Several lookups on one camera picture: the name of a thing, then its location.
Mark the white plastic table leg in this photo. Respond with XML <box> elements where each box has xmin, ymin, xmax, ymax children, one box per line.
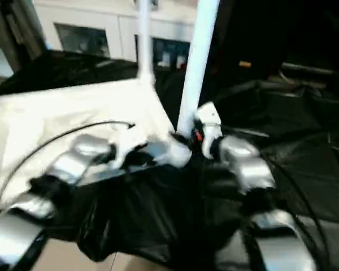
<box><xmin>134</xmin><ymin>0</ymin><xmax>157</xmax><ymax>83</ymax></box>
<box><xmin>174</xmin><ymin>0</ymin><xmax>221</xmax><ymax>137</ymax></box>

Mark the white plastic table top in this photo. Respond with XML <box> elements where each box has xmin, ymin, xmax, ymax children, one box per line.
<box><xmin>0</xmin><ymin>75</ymin><xmax>193</xmax><ymax>216</ymax></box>

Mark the black mat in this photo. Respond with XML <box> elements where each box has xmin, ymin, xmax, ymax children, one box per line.
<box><xmin>0</xmin><ymin>49</ymin><xmax>339</xmax><ymax>271</ymax></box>

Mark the long dark rod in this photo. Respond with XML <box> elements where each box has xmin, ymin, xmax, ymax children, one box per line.
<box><xmin>280</xmin><ymin>62</ymin><xmax>339</xmax><ymax>75</ymax></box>

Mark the white glass door cabinet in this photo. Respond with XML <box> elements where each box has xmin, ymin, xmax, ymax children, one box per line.
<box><xmin>33</xmin><ymin>0</ymin><xmax>196</xmax><ymax>69</ymax></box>

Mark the metal framed glass door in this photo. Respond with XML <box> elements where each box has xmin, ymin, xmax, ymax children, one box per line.
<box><xmin>0</xmin><ymin>0</ymin><xmax>46</xmax><ymax>77</ymax></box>

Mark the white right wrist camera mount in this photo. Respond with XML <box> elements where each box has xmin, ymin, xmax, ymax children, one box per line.
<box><xmin>193</xmin><ymin>101</ymin><xmax>224</xmax><ymax>159</ymax></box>

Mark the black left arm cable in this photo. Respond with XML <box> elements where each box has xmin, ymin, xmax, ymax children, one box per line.
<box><xmin>0</xmin><ymin>120</ymin><xmax>136</xmax><ymax>204</ymax></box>

